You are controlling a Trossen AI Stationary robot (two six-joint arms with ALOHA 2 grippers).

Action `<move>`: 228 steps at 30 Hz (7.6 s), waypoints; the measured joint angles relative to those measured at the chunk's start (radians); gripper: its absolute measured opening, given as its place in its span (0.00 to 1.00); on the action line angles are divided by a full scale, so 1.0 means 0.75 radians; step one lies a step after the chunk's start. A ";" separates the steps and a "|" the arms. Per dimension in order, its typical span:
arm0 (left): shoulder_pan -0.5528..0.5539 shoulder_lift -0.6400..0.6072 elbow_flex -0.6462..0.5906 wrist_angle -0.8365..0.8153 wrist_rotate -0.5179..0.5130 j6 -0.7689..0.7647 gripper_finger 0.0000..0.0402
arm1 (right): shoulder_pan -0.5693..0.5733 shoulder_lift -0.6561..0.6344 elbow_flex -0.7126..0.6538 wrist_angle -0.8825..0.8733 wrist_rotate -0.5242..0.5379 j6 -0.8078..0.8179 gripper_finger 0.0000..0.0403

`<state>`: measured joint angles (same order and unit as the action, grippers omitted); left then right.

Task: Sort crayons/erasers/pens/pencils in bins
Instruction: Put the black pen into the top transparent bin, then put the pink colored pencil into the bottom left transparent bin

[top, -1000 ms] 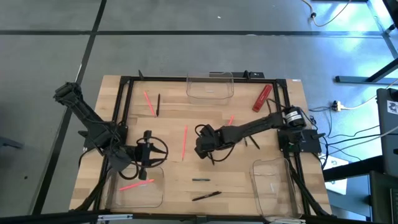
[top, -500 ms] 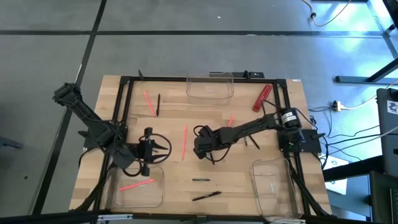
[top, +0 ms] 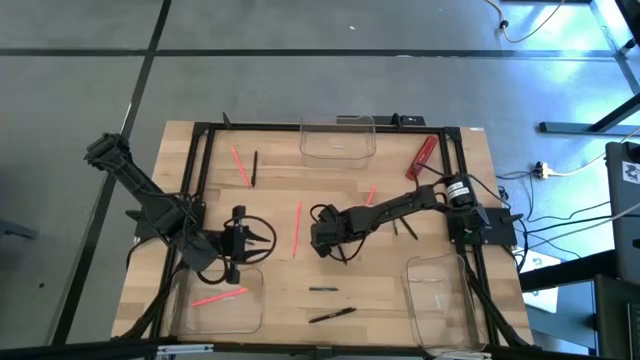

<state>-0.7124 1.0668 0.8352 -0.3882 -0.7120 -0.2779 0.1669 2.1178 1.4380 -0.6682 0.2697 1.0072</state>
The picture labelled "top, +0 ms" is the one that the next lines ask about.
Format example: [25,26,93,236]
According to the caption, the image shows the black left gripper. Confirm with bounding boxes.
[219,204,275,285]

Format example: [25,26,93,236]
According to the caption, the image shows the black pen with print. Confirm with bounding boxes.
[307,306,358,325]

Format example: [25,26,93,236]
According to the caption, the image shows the clear plastic bin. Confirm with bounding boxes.
[164,269,265,342]
[401,253,489,352]
[298,115,378,170]

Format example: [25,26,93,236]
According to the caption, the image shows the red rectangular box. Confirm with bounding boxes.
[404,134,440,181]

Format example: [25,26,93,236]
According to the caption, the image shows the aluminium extrusion bar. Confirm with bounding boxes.
[156,343,215,357]

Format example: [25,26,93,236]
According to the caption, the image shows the black rig beam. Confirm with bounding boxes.
[0,338,640,360]

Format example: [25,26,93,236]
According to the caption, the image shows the white power strip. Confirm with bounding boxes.
[531,161,557,180]

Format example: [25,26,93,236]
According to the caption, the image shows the white paper sheet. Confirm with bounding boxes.
[519,249,560,314]

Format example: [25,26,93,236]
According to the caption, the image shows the black crossbar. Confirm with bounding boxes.
[519,248,617,292]

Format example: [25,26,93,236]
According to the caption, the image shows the grey floor object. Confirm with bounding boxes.
[0,218,40,241]

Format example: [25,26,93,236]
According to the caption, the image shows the black metal leg bar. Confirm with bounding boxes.
[538,92,640,137]

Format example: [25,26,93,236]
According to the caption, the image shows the grey equipment case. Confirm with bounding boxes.
[604,141,640,286]

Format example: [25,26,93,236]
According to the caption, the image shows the dark cabinet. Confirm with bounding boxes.
[593,273,640,360]

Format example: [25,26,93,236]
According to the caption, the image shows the black metal table frame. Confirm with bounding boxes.
[149,121,534,351]

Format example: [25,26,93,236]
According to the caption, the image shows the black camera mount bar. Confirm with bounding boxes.
[335,113,427,128]

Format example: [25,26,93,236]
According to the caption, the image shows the white cable with black plug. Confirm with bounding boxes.
[486,0,566,45]

